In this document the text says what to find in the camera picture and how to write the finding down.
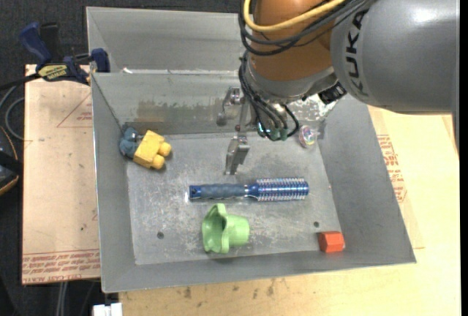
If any blue-grey toy figure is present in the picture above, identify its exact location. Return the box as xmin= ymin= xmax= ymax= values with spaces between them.
xmin=118 ymin=127 xmax=143 ymax=159

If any black cylinder on white bracket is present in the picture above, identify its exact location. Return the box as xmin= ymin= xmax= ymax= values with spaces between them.
xmin=298 ymin=81 xmax=348 ymax=119

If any red-orange small block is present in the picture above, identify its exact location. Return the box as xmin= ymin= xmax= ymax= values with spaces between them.
xmin=317 ymin=230 xmax=346 ymax=254

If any green plastic cup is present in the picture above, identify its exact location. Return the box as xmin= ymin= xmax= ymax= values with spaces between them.
xmin=201 ymin=203 xmax=251 ymax=255

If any yellow toy building block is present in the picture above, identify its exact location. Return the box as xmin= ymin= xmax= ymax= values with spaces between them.
xmin=132 ymin=129 xmax=173 ymax=171

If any brown cardboard board, red print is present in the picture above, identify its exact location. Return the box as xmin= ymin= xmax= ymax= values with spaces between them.
xmin=20 ymin=63 xmax=455 ymax=287

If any grey metal bin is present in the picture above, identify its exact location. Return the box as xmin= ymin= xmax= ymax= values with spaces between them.
xmin=85 ymin=6 xmax=417 ymax=294

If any clear colourful spinning top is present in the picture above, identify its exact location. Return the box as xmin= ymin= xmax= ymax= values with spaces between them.
xmin=298 ymin=124 xmax=320 ymax=149

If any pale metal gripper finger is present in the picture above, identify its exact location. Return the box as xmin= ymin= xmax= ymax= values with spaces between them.
xmin=216 ymin=86 xmax=246 ymax=127
xmin=223 ymin=135 xmax=252 ymax=176

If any blue hairbrush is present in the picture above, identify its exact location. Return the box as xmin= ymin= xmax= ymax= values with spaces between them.
xmin=187 ymin=176 xmax=310 ymax=203

